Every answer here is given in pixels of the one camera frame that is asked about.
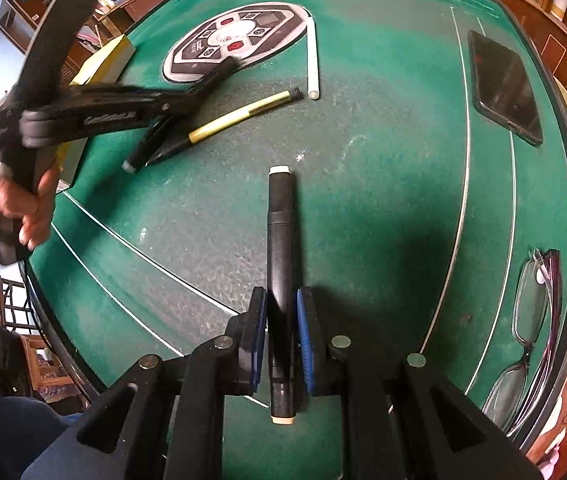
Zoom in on black smartphone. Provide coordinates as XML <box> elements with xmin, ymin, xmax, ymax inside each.
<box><xmin>467</xmin><ymin>29</ymin><xmax>544</xmax><ymax>146</ymax></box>

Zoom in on white stick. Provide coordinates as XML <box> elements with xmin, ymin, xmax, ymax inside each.
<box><xmin>306</xmin><ymin>15</ymin><xmax>320</xmax><ymax>101</ymax></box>

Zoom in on person left hand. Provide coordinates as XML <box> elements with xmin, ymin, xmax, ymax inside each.
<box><xmin>0</xmin><ymin>162</ymin><xmax>59</xmax><ymax>250</ymax></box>

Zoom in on purple-framed eyeglasses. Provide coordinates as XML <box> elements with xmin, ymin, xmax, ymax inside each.
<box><xmin>483</xmin><ymin>248</ymin><xmax>562</xmax><ymax>436</ymax></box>

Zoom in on black marker purple cap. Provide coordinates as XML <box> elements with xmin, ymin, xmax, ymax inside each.
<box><xmin>122</xmin><ymin>56</ymin><xmax>239</xmax><ymax>174</ymax></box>

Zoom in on black yellow highlighter marker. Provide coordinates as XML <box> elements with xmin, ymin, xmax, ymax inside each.
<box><xmin>147</xmin><ymin>88</ymin><xmax>303</xmax><ymax>166</ymax></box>

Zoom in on black marker white cap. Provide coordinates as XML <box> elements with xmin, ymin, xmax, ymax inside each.
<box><xmin>267</xmin><ymin>166</ymin><xmax>295</xmax><ymax>426</ymax></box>

